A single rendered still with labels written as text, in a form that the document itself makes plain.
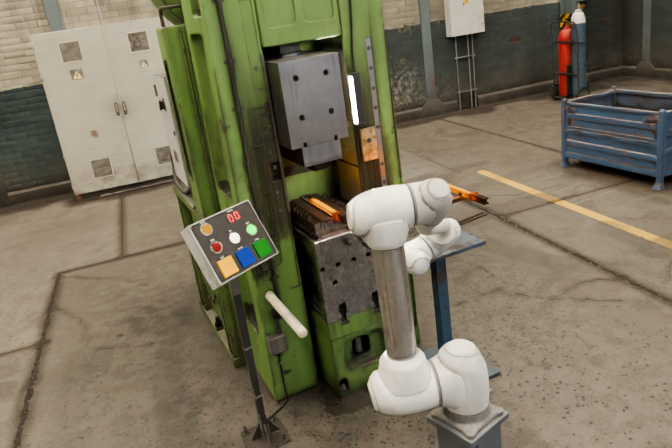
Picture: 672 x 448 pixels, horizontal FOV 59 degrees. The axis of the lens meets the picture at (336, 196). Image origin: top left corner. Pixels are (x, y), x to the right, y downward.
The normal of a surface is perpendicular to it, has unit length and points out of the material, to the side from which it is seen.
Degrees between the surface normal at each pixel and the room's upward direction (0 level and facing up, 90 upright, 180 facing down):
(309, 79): 90
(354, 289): 90
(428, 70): 90
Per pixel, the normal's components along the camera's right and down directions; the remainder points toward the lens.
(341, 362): 0.43, 0.22
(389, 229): 0.15, 0.32
